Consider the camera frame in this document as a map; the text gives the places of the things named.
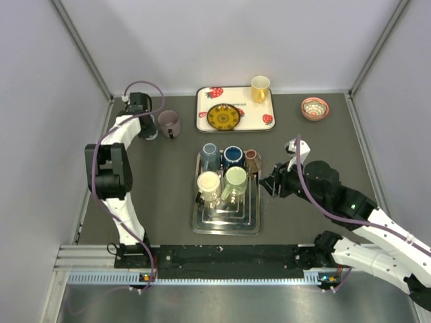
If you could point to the cream mug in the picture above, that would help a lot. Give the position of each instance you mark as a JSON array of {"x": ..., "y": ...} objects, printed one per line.
[{"x": 209, "y": 187}]

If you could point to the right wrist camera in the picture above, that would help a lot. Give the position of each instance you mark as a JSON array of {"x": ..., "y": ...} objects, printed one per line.
[{"x": 298, "y": 151}]

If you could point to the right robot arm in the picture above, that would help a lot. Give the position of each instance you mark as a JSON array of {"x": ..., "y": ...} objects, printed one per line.
[{"x": 404, "y": 260}]

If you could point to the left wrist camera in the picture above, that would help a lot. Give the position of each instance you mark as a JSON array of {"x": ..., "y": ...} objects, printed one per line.
[{"x": 137, "y": 102}]

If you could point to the light blue white mug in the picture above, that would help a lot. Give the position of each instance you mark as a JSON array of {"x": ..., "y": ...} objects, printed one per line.
[{"x": 151, "y": 131}]

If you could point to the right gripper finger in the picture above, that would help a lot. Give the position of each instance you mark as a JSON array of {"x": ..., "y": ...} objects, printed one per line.
[
  {"x": 269, "y": 185},
  {"x": 273, "y": 178}
]

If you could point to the brown striped cup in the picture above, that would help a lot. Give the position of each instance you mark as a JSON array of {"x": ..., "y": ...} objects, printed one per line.
[{"x": 253, "y": 161}]

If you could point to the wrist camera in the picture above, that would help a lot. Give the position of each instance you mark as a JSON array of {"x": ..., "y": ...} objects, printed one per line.
[
  {"x": 137, "y": 102},
  {"x": 298, "y": 151}
]

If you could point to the yellow mug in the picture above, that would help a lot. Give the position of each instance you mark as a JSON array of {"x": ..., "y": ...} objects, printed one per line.
[{"x": 260, "y": 88}]

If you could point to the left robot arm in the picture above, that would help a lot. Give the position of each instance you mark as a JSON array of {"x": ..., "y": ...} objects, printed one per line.
[{"x": 110, "y": 179}]

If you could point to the green mug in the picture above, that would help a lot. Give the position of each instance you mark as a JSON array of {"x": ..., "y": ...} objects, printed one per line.
[{"x": 235, "y": 182}]

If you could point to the pink patterned bowl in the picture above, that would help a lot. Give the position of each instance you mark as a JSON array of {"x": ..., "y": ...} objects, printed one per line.
[{"x": 314, "y": 109}]

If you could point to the dark blue mug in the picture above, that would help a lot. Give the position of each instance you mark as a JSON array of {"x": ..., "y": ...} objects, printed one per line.
[{"x": 232, "y": 156}]

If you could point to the strawberry serving tray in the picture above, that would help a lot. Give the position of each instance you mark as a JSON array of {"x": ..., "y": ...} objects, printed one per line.
[{"x": 254, "y": 116}]

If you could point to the metal tray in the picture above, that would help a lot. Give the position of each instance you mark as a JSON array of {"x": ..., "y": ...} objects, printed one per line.
[{"x": 236, "y": 216}]

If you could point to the yellow patterned plate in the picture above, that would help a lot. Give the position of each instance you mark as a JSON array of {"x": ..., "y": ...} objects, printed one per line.
[{"x": 223, "y": 117}]

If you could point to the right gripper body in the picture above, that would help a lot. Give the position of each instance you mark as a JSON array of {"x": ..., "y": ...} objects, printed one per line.
[{"x": 290, "y": 180}]

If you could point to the grey blue mug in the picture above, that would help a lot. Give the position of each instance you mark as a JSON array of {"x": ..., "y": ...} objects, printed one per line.
[{"x": 210, "y": 157}]

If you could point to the aluminium frame rail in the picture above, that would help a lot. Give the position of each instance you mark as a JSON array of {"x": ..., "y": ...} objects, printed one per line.
[{"x": 93, "y": 265}]

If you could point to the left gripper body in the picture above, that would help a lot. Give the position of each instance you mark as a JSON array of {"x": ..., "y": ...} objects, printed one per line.
[{"x": 149, "y": 129}]

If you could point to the purple mug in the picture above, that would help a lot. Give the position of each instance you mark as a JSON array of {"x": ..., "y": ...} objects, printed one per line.
[{"x": 170, "y": 124}]

